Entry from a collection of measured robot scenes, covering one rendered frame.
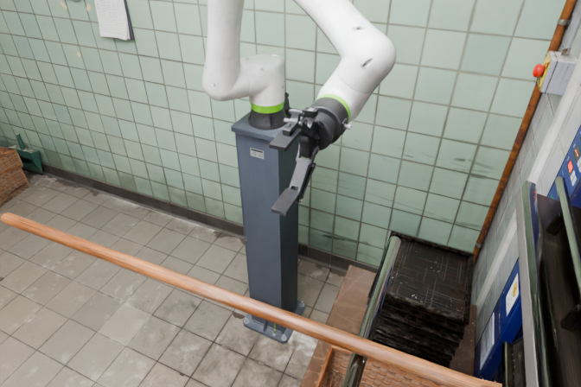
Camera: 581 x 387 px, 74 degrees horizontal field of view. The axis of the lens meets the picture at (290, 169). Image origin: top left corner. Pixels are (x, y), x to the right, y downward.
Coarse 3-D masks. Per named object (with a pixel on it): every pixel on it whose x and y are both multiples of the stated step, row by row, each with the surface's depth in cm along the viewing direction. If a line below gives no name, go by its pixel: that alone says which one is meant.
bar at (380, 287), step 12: (396, 240) 98; (396, 252) 96; (384, 264) 92; (384, 276) 89; (384, 288) 87; (372, 300) 84; (384, 300) 85; (372, 312) 81; (372, 324) 79; (360, 336) 77; (372, 336) 77; (360, 360) 72; (348, 372) 71; (360, 372) 71; (348, 384) 69; (360, 384) 70
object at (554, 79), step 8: (552, 56) 114; (568, 56) 114; (544, 64) 119; (552, 64) 112; (560, 64) 111; (568, 64) 110; (544, 72) 117; (552, 72) 113; (560, 72) 112; (568, 72) 111; (544, 80) 115; (552, 80) 114; (560, 80) 113; (568, 80) 112; (544, 88) 116; (552, 88) 115; (560, 88) 114
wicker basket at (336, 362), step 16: (336, 352) 123; (352, 352) 119; (336, 368) 127; (368, 368) 120; (384, 368) 117; (320, 384) 113; (336, 384) 126; (368, 384) 125; (384, 384) 121; (400, 384) 118; (416, 384) 114; (432, 384) 112; (496, 384) 101
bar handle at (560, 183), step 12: (564, 180) 71; (564, 192) 68; (564, 204) 65; (564, 216) 63; (552, 228) 66; (576, 228) 60; (576, 240) 58; (576, 252) 56; (576, 264) 54; (576, 276) 53; (576, 312) 50; (564, 324) 52; (576, 324) 51
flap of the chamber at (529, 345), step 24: (552, 216) 71; (576, 216) 72; (552, 240) 66; (552, 264) 61; (528, 288) 57; (552, 288) 58; (576, 288) 58; (528, 312) 54; (528, 336) 52; (576, 336) 51; (528, 360) 49; (576, 360) 49; (528, 384) 47; (576, 384) 46
